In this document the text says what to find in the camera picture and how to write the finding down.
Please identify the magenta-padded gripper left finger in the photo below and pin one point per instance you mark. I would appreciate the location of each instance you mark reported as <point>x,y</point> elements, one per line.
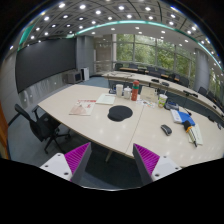
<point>56,165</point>

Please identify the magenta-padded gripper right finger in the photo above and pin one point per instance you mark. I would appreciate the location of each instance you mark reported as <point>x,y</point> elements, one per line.
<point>163,166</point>

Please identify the black computer mouse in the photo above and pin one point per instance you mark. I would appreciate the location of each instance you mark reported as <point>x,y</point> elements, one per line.
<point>166,129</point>

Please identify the black mouse pad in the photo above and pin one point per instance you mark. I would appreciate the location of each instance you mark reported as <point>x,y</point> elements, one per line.
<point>120,113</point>

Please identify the black office chair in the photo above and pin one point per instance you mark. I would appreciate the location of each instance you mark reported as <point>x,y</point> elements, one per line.
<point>40,125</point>

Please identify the handheld microphone black foam head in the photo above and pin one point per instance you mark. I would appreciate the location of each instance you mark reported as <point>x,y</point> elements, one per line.
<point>187,126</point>

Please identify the white lined paper booklet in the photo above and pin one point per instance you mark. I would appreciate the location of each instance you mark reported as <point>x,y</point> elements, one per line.
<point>198,133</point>

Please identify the blue and white book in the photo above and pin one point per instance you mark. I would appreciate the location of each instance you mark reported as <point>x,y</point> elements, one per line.
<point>182,116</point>

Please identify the black conference microphone unit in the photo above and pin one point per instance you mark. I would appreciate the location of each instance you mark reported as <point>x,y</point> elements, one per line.
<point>171,105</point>
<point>112,90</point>

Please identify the red and white magazine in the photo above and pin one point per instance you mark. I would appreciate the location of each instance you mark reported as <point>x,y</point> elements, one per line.
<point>82,107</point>

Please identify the colourful printed leaflet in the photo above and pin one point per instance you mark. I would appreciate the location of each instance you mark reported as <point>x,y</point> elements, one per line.
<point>148,104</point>

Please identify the green printed paper cup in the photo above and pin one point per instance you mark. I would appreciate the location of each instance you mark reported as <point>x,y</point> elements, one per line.
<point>162,100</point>

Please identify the white cardboard box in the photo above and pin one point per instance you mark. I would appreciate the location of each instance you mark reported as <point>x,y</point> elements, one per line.
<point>149,94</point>

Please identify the red thermos bottle green band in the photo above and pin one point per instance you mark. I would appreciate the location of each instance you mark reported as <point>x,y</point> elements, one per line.
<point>135,90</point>

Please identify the white lidded mug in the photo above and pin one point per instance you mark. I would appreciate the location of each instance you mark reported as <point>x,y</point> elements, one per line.
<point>127,93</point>

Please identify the cream paper booklet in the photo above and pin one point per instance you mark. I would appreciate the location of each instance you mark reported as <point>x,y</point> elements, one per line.
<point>106,98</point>

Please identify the stack of white paper cups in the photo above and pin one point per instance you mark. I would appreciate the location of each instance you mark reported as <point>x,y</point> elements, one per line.
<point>119,90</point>

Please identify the long curved conference desk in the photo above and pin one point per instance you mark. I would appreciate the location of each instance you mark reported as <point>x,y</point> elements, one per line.
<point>146,79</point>

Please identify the grey boxy monitor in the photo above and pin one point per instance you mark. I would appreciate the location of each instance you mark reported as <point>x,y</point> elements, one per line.
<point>73,77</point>

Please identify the row of dark chairs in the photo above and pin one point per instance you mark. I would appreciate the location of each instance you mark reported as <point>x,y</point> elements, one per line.
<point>155,73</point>

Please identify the white cabinet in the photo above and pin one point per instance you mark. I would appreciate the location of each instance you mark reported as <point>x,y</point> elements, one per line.
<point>85,73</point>

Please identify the ceiling lights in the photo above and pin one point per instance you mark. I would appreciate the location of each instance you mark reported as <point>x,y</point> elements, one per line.
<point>82,6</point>

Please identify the dark wall screen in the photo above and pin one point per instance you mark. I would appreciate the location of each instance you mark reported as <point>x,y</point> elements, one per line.
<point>43,63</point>

